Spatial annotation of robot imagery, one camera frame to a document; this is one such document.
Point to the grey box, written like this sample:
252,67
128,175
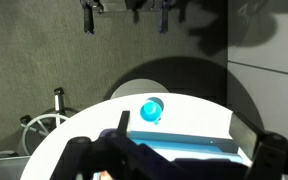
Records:
4,168

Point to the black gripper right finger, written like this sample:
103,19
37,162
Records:
277,156

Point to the light blue toy sink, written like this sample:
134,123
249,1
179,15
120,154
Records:
184,141

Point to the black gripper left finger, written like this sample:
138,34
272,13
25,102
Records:
79,156

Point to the orange plastic plate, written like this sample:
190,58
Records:
104,176

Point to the white table pedestal base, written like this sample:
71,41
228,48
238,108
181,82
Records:
139,88

